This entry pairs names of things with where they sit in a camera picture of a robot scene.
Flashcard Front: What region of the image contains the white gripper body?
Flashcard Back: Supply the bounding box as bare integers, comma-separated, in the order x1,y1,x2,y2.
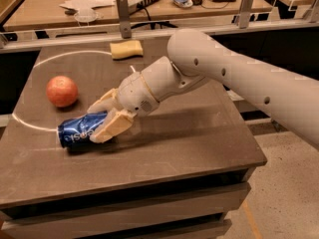
118,72,160,117

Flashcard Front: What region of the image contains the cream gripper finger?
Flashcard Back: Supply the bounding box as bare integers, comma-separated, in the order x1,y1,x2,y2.
87,89,120,114
90,109,135,143

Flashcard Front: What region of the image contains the blue pepsi can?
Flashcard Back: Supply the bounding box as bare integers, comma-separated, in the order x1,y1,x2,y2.
57,112,108,148

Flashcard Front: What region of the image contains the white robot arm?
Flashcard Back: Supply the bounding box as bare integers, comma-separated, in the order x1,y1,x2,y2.
88,29,319,146

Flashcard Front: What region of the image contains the yellow sponge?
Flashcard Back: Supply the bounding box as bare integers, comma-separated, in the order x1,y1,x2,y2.
110,40,144,60

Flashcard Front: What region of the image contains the red apple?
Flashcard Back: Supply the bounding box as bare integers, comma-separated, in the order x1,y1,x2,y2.
46,76,78,108

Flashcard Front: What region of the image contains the clear plastic lid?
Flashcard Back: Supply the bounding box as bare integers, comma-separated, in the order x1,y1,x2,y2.
74,9,98,23

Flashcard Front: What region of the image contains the grey power strip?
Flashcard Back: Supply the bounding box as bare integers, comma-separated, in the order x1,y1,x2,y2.
128,0,159,15

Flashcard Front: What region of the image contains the white papers stack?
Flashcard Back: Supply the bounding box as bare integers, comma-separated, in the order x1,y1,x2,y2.
61,0,116,10

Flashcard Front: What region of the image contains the blue white face mask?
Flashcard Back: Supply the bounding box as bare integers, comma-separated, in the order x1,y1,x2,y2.
172,0,192,8

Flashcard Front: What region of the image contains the upper cabinet drawer front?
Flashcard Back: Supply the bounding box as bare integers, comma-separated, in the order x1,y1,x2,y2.
3,182,250,239

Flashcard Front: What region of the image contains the cabinet drawer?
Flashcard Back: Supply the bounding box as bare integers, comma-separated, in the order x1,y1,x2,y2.
3,182,250,239
109,218,233,239

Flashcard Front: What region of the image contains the lower cabinet drawer front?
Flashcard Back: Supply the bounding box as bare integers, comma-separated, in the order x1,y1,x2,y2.
109,218,233,239

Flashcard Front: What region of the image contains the grey metal post left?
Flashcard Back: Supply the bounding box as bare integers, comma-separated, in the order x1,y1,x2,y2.
116,0,132,39

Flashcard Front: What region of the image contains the grey metal post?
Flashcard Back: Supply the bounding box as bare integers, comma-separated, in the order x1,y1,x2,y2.
237,0,253,29
116,0,132,39

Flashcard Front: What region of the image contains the grey metal rail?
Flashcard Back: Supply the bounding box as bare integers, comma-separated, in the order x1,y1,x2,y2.
0,19,319,54

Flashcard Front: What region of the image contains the grey metal post right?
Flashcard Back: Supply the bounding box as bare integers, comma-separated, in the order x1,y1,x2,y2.
237,0,253,29

